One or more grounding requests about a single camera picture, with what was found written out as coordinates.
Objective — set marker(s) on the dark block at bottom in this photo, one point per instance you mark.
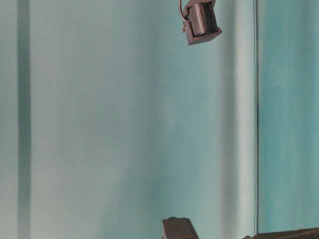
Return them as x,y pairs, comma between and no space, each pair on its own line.
178,228

